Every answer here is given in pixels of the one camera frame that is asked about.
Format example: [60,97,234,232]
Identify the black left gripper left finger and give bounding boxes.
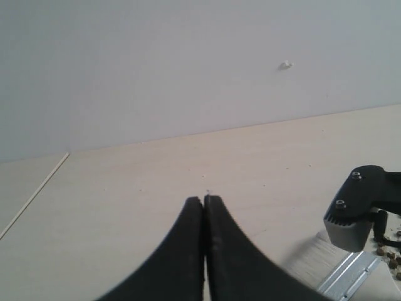
[99,197,204,300]

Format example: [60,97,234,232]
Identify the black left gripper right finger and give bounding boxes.
[204,195,318,300]

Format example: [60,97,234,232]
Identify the white paint brush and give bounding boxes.
[282,230,400,300]

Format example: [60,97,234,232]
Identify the scattered brown pellets and rice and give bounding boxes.
[373,210,400,286]

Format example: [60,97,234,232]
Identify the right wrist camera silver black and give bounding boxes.
[323,165,400,252]

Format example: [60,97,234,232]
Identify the white wall plug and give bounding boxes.
[279,60,294,70]

